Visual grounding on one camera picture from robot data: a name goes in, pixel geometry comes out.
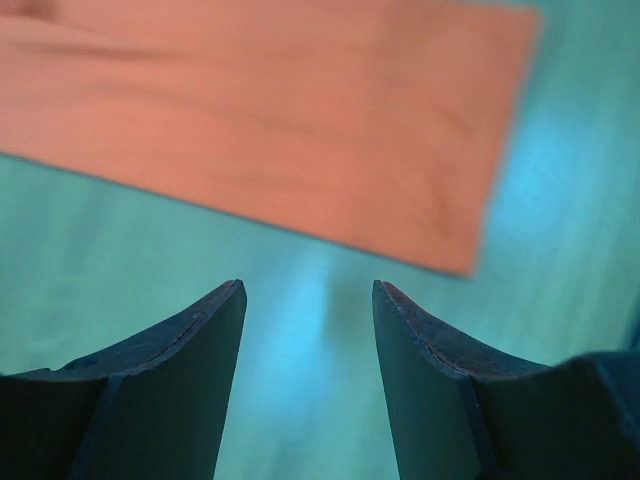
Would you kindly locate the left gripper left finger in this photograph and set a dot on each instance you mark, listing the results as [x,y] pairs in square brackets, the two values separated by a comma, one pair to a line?
[152,406]

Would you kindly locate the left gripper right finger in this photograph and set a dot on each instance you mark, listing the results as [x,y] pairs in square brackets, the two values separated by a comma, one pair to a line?
[460,409]

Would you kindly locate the orange t shirt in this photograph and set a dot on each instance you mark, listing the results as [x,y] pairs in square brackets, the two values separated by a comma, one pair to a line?
[378,125]

